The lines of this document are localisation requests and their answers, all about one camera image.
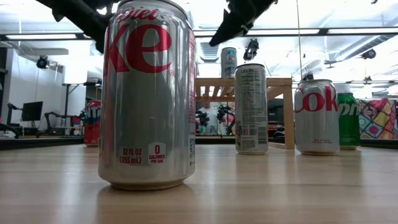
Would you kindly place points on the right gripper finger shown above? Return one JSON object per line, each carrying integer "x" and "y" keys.
{"x": 242, "y": 15}

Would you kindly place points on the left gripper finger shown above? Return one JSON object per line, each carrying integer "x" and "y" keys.
{"x": 90, "y": 28}

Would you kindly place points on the Celsius Arctic Vibe can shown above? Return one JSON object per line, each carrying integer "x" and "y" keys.
{"x": 229, "y": 62}

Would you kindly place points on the white Celsius slim can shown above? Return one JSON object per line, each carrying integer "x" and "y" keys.
{"x": 251, "y": 109}

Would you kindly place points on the silver Diet Coke can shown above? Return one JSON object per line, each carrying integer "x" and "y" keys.
{"x": 146, "y": 109}
{"x": 316, "y": 124}

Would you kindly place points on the green Sprite can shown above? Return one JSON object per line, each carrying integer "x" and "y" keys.
{"x": 349, "y": 124}

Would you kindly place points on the black background robot arm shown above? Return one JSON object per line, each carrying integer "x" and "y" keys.
{"x": 202, "y": 119}
{"x": 225, "y": 116}
{"x": 49, "y": 119}

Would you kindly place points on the wooden slatted shelf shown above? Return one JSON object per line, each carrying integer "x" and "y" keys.
{"x": 280, "y": 82}

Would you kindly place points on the ceiling air vent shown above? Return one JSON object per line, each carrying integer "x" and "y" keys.
{"x": 210, "y": 53}

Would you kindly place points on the background table black legs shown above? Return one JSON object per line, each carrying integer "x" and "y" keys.
{"x": 66, "y": 93}

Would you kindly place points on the orange Fanta can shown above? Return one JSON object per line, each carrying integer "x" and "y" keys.
{"x": 92, "y": 124}

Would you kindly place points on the black computer monitor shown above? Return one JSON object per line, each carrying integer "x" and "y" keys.
{"x": 32, "y": 111}

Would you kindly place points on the person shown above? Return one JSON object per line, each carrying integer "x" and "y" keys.
{"x": 214, "y": 119}

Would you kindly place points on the white box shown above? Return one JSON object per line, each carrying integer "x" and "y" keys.
{"x": 343, "y": 88}

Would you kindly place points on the colourful patchwork cloth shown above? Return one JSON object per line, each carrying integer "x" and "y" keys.
{"x": 379, "y": 119}

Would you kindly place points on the small black ceiling camera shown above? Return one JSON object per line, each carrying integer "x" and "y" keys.
{"x": 308, "y": 76}

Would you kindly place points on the black metal table frame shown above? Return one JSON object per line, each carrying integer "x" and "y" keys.
{"x": 31, "y": 143}

